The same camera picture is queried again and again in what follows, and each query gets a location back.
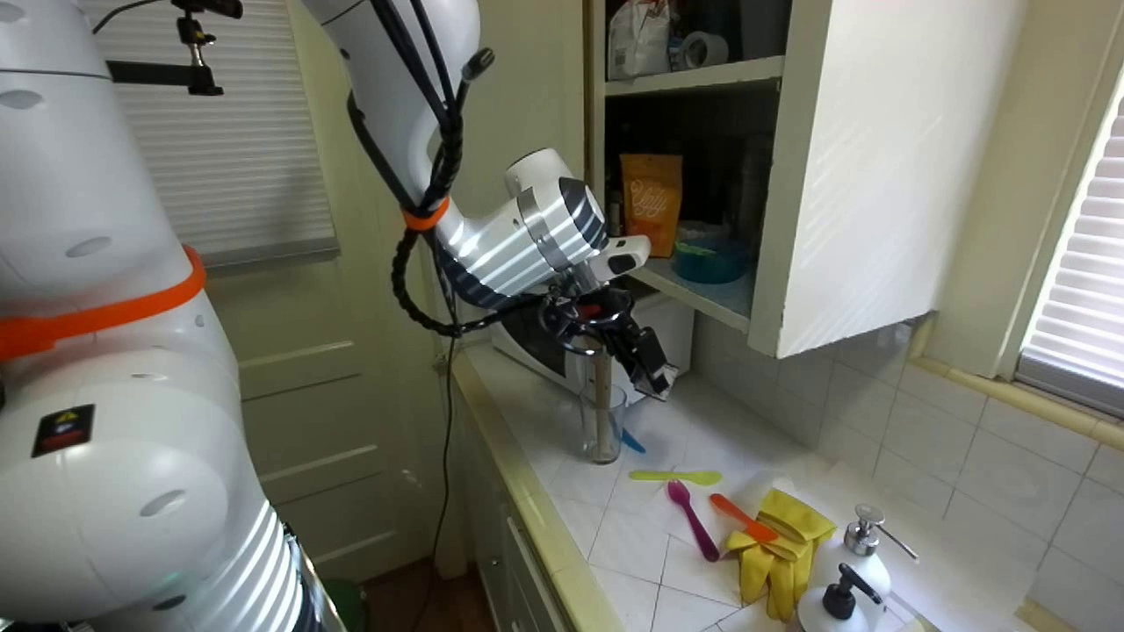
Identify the orange plastic spoon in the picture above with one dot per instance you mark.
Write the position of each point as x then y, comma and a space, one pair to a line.
742, 517

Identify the window with slatted blind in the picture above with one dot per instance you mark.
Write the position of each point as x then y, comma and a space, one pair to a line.
1077, 268

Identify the black camera stand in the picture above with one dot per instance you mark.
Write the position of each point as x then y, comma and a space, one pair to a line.
175, 72

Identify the white panelled door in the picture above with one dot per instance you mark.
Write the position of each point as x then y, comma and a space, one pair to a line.
339, 408

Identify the purple plastic spoon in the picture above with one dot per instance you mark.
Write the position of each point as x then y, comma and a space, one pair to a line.
694, 521

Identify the food box on shelf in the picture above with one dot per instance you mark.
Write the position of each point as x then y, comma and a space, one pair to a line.
637, 35

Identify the white window blind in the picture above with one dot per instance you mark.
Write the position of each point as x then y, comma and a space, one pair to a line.
256, 153

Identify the white mug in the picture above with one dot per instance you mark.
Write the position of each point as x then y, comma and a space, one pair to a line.
703, 49

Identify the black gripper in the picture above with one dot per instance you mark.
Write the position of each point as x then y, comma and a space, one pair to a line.
590, 321

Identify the yellow toy item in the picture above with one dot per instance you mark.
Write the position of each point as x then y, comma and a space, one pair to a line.
776, 557

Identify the blue bowl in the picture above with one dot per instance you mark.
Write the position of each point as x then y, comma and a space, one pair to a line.
706, 263

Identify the yellow-green plastic spoon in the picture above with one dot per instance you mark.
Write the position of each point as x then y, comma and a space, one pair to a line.
675, 475

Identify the tall clear utensil glass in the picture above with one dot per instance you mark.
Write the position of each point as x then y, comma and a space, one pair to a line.
600, 436

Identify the white cabinet door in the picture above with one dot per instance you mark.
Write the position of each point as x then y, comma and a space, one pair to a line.
537, 94

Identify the white base cabinet with drawers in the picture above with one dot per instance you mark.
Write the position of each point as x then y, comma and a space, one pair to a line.
503, 572

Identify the white microwave oven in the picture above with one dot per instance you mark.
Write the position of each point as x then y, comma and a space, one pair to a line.
675, 335

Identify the orange band on robot base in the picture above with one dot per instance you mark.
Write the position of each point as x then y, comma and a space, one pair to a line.
108, 311

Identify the white wall cabinet with shelves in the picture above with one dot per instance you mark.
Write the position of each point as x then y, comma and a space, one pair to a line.
865, 178

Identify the black pump soap bottle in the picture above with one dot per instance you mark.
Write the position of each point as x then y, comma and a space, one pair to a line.
837, 601

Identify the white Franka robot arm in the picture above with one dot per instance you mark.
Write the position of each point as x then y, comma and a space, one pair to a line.
117, 468

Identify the blue plastic utensil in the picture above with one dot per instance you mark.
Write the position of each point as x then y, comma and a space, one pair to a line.
634, 445

